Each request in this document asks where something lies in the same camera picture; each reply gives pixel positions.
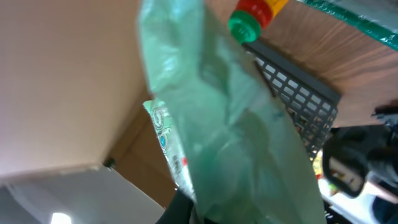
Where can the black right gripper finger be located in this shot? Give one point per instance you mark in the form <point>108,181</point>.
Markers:
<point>179,210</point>

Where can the teal wet wipes pack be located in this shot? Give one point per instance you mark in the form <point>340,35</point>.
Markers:
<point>241,156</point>

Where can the red yellow sauce bottle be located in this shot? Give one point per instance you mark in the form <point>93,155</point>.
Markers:
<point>251,17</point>

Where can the green 3M product pack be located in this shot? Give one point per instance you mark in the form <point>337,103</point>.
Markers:
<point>375,18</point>

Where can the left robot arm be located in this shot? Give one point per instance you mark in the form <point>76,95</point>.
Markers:
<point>360,170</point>

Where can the grey plastic shopping basket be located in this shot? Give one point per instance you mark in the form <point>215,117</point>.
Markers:
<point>311,104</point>

